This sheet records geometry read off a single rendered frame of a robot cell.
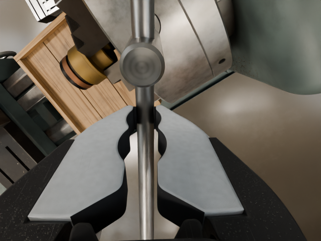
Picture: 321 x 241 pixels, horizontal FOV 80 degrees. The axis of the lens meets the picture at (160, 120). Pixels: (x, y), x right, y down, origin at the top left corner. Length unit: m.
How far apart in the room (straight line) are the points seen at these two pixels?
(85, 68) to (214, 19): 0.24
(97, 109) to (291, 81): 0.55
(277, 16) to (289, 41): 0.03
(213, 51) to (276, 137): 1.56
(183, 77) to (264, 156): 1.60
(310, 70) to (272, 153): 1.60
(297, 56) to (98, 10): 0.23
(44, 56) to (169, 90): 0.50
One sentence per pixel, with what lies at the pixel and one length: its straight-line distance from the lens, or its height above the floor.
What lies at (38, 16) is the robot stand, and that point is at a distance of 1.54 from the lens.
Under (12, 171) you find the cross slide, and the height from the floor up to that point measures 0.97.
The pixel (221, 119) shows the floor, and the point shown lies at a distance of 1.60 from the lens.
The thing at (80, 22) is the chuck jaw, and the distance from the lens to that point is 0.34.
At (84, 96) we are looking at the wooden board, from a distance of 0.68.
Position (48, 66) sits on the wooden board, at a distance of 0.72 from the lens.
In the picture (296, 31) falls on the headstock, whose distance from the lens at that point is 0.27.
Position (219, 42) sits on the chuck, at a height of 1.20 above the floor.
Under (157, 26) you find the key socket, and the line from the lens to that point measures 0.25.
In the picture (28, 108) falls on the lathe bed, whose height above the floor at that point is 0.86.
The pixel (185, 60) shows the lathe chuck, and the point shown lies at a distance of 0.27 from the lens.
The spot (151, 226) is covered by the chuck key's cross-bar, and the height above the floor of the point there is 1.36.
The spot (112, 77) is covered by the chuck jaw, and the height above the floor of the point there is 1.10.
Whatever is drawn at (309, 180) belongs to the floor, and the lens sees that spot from 2.14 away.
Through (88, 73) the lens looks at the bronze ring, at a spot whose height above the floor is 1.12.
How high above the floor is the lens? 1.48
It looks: 69 degrees down
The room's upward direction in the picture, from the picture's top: 165 degrees counter-clockwise
